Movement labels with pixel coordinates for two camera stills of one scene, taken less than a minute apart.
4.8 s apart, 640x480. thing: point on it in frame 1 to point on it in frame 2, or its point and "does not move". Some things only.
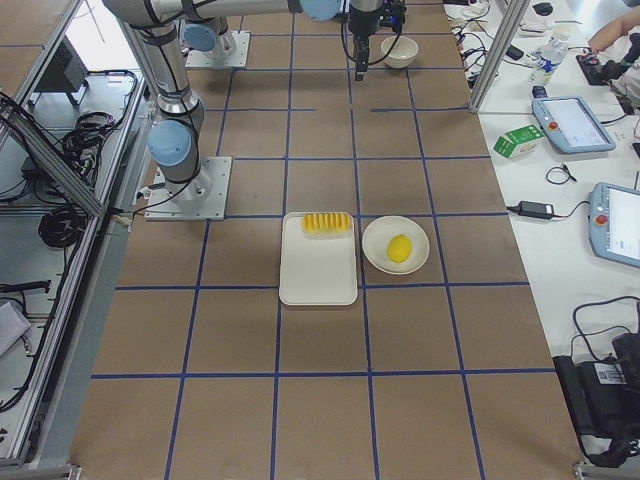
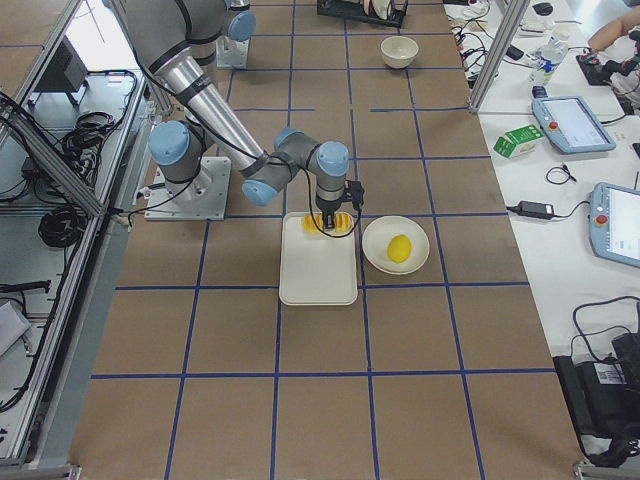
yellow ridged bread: [326, 222] does not move
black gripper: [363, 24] to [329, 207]
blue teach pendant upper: [569, 122] does not move
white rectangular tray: [316, 270] does not move
